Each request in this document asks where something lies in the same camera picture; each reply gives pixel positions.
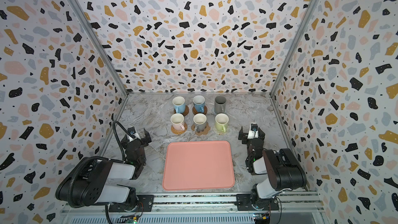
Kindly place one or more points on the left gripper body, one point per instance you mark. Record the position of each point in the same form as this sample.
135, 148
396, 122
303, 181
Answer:
141, 146

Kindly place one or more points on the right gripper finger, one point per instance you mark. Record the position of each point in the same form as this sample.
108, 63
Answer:
261, 134
241, 135

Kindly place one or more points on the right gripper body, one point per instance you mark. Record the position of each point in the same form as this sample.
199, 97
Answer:
250, 145

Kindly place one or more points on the multicolour woven coaster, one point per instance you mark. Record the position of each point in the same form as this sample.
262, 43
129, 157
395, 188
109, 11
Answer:
221, 129

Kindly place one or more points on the green handled cream mug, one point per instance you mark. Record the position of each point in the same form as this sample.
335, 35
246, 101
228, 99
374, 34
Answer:
221, 119

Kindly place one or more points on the woven rattan coaster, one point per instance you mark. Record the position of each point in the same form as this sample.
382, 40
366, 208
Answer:
179, 132

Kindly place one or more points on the cork paw coaster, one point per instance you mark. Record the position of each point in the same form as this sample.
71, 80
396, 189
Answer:
199, 133

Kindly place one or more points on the grey mug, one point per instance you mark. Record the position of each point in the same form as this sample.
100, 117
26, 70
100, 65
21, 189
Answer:
220, 105

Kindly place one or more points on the pink handled cream mug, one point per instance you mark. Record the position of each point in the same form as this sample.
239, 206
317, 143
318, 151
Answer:
178, 122

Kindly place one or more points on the teal handled cream mug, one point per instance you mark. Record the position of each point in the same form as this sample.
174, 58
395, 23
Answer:
200, 121

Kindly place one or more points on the light blue patterned mug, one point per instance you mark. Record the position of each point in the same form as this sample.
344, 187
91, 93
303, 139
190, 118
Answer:
199, 104

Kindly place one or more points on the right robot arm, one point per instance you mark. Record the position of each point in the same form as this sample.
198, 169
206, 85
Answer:
283, 171

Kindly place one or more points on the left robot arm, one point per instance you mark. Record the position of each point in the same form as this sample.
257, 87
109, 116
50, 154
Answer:
87, 184

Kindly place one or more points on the pink silicone tray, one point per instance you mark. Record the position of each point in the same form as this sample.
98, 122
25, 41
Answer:
198, 165

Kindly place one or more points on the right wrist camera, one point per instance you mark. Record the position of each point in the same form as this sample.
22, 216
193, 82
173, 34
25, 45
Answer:
253, 132

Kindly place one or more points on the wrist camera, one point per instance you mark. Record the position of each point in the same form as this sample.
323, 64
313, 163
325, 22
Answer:
253, 132
133, 134

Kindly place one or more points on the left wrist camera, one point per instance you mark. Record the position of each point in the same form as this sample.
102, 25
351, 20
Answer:
133, 134

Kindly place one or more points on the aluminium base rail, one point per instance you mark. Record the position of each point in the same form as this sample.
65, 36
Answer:
294, 207

